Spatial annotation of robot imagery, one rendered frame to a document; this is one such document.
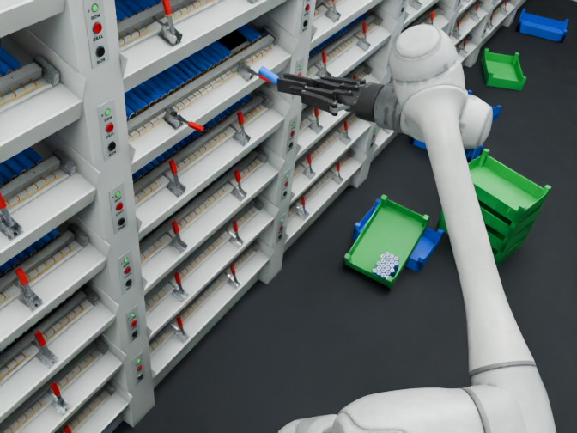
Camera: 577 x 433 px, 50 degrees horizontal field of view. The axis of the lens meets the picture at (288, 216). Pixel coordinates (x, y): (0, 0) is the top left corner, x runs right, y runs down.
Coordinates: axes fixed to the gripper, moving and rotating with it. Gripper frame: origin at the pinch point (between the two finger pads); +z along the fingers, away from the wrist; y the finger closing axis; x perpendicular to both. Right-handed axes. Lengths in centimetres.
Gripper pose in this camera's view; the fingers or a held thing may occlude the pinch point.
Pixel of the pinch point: (294, 84)
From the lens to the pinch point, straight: 134.5
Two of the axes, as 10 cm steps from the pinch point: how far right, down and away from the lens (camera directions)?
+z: -8.3, -2.9, 4.7
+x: 0.7, 8.0, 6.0
